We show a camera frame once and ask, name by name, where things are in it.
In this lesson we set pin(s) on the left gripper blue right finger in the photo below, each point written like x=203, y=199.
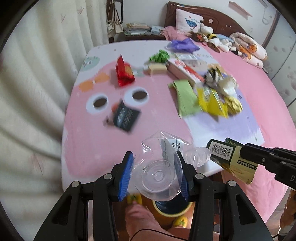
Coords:
x=184, y=172

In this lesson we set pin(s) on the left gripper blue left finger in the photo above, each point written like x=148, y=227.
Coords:
x=123, y=175

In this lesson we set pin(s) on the green gold carton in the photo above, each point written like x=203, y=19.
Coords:
x=227, y=155

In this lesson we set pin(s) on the black Talopn box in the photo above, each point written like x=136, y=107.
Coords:
x=125, y=118

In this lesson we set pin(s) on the yellow paper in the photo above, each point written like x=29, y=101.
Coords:
x=234, y=106

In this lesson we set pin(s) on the light green pouch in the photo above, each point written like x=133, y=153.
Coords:
x=186, y=98

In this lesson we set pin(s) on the yellow snack bag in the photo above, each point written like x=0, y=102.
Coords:
x=210, y=102

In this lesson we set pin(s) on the cream plastic box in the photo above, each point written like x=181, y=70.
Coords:
x=157, y=68

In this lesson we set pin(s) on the black white wrapper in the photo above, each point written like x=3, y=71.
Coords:
x=213, y=77

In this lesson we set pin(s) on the strawberry milk carton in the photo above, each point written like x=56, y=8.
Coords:
x=184, y=72

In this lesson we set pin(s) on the green paper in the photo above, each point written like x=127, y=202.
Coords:
x=161, y=57

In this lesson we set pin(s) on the purple plastic bag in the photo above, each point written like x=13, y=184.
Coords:
x=184, y=46

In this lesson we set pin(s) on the brown paper bag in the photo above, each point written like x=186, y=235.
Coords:
x=227, y=86

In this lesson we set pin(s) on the white purple medicine box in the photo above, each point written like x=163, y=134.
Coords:
x=184, y=56

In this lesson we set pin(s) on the blue trash bin yellow rim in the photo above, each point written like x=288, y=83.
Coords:
x=171, y=209

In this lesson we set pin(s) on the right yellow slipper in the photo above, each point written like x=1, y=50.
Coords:
x=180, y=222

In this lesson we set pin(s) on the cartoon monster tablecloth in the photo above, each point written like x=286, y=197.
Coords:
x=90, y=148

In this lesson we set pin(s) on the folded cartoon quilt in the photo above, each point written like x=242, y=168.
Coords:
x=251, y=52

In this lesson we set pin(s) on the white plush toy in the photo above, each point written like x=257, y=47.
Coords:
x=217, y=42

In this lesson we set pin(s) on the stack of books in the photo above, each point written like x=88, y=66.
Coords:
x=137, y=29

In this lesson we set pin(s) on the dark wooden headboard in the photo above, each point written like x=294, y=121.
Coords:
x=220, y=22

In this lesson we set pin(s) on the pink cartoon pillow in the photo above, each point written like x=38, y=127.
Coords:
x=187, y=23

